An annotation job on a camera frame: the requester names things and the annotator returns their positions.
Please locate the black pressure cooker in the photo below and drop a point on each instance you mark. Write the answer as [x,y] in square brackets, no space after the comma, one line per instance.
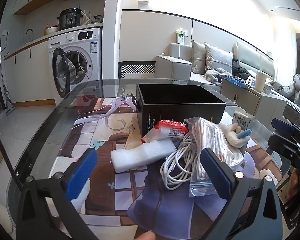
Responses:
[70,20]

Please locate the blue tray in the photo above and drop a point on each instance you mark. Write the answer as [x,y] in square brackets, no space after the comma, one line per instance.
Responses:
[235,81]

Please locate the white labelled packet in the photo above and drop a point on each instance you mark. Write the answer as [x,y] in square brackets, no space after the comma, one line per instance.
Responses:
[242,118]

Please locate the small white box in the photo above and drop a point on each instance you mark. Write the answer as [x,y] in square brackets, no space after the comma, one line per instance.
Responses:
[268,88]

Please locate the black white patterned chair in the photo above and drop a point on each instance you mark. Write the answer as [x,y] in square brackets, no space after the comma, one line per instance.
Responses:
[137,68]

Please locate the red and white packet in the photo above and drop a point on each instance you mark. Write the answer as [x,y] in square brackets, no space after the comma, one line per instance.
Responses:
[170,127]

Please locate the wall socket with charger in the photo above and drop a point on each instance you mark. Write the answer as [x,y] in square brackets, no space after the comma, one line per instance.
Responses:
[181,36]

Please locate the white washing machine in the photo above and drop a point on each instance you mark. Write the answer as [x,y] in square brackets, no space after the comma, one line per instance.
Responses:
[90,52]

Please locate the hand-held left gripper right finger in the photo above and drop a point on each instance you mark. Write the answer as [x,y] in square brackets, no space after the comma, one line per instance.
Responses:
[216,177]

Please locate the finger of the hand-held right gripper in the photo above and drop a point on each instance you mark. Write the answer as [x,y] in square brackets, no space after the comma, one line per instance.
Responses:
[282,126]
[282,142]

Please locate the small metal pot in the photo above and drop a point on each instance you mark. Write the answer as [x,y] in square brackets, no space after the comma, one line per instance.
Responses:
[98,18]

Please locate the grey pillow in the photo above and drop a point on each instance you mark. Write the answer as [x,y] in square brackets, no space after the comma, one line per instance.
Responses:
[217,57]
[198,57]

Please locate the beige side cabinet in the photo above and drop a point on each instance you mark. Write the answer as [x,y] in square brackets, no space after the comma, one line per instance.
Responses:
[247,100]

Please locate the kitchen faucet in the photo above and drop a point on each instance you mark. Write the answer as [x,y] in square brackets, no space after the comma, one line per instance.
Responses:
[31,33]

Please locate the grey sofa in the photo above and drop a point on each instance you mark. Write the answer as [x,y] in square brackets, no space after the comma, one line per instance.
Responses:
[175,65]

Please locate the white lower kitchen cabinet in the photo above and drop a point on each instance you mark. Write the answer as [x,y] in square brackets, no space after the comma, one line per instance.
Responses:
[27,75]

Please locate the black box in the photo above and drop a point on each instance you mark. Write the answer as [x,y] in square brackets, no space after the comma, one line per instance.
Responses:
[180,110]

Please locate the person's left hand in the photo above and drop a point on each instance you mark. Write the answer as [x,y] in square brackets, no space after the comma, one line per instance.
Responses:
[146,236]

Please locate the printed desk mat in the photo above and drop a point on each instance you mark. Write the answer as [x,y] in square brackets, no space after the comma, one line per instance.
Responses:
[102,140]

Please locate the white bowl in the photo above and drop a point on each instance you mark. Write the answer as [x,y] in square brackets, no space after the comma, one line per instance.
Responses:
[51,30]

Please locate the white cloth glove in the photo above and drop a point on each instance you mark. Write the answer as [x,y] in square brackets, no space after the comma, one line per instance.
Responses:
[231,135]

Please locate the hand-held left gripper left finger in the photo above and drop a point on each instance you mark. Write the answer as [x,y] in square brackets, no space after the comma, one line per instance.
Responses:
[81,175]

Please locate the black jacket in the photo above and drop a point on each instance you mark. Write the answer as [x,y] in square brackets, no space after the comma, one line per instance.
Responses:
[240,67]

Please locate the white foam piece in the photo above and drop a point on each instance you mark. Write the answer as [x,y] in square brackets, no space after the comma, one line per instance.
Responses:
[140,155]

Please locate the grey fluffy cloth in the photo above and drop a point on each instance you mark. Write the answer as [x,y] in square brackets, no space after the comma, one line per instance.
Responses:
[213,75]

